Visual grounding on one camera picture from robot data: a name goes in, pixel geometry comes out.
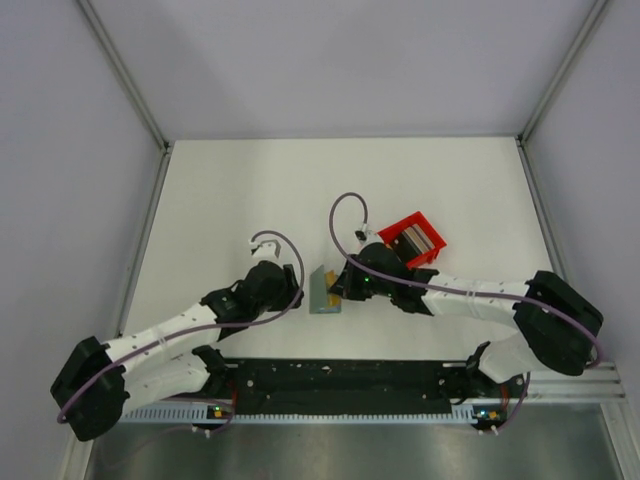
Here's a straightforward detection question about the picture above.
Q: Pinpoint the stack of credit cards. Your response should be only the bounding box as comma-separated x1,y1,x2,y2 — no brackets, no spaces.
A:
391,225,433,263

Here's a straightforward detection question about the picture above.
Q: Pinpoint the red plastic bin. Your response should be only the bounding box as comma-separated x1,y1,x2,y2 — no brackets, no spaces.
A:
378,211,447,268

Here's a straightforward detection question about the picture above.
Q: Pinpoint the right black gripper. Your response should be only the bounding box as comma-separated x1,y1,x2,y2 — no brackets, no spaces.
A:
329,253,395,301

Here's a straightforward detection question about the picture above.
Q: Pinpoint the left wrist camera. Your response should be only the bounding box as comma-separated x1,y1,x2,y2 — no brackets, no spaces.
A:
249,239,281,263

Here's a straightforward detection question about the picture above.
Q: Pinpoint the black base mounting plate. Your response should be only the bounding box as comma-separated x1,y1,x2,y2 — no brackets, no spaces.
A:
174,359,524,416

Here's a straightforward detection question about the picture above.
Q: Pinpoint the yellow credit card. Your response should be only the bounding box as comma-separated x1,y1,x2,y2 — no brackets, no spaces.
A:
325,270,341,310

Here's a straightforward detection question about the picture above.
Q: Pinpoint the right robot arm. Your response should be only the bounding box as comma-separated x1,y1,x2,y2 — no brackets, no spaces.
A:
329,243,603,396

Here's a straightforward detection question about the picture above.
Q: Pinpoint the right aluminium frame post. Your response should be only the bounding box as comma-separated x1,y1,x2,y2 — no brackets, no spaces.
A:
517,0,613,148

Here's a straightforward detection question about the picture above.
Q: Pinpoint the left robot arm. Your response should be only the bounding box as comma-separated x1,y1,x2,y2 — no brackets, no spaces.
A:
50,260,305,441

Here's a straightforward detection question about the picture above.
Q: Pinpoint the left aluminium frame post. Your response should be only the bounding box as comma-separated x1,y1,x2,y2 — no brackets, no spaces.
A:
74,0,171,153

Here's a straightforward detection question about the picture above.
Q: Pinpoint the aluminium frame post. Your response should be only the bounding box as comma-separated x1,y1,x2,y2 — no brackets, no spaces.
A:
517,0,613,148
74,0,171,153

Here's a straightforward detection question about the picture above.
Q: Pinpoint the grey slotted cable duct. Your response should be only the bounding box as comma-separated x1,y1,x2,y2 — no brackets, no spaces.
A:
120,403,497,425

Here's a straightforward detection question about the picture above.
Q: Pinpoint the aluminium front rail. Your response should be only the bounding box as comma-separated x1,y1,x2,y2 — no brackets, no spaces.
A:
526,362,626,405

